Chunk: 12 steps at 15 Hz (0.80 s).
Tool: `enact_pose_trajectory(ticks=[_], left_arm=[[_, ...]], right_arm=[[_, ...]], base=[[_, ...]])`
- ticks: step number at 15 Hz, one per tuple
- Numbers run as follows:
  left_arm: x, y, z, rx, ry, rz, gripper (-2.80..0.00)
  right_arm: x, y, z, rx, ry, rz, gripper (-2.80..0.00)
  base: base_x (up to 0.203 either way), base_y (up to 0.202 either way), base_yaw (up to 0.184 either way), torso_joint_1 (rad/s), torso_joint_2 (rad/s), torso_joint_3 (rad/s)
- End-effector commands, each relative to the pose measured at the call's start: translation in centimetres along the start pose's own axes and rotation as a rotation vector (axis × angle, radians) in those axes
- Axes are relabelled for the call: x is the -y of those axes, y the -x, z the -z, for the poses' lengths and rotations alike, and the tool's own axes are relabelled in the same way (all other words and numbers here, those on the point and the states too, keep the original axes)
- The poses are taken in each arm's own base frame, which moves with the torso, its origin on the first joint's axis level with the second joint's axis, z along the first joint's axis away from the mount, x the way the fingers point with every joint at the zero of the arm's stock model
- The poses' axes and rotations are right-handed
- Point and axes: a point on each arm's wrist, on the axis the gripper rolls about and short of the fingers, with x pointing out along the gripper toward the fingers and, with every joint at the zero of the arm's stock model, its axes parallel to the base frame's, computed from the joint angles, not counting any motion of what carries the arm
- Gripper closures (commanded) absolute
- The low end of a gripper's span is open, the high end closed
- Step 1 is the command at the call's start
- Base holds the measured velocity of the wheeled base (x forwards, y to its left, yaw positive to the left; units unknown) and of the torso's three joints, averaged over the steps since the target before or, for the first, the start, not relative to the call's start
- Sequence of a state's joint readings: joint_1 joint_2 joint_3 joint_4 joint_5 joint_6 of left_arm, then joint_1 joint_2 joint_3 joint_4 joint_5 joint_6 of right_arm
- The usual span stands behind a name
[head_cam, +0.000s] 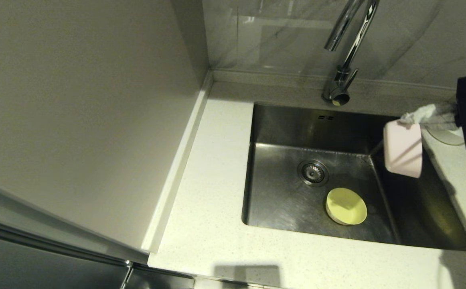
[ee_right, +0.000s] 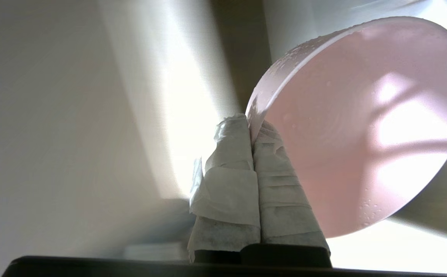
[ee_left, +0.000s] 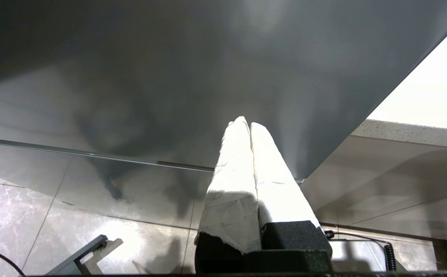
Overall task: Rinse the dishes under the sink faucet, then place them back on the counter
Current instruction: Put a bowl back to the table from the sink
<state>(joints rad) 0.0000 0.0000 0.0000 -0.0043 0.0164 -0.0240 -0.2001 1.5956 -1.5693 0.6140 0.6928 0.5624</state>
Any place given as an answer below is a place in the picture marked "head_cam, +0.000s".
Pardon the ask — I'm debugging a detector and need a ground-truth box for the white plastic bowl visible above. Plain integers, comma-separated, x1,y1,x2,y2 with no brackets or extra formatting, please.
425,128,466,146

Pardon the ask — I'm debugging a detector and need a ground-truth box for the pink plastic bowl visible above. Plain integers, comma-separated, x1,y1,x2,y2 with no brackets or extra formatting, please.
383,119,423,179

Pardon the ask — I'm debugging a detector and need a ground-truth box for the chrome gooseneck faucet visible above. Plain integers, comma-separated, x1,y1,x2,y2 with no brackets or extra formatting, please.
322,0,380,106

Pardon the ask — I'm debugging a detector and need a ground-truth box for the yellow plastic bowl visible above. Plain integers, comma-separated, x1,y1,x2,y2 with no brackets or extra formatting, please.
325,187,368,226

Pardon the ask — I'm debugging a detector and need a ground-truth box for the stainless steel sink basin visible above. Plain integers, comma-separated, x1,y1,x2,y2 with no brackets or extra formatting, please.
241,102,466,252

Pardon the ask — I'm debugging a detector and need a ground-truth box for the round metal drain strainer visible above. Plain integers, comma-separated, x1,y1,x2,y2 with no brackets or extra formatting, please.
297,159,330,186

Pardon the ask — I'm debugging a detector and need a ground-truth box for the grey tall cabinet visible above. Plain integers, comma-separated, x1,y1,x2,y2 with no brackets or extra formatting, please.
0,0,210,289

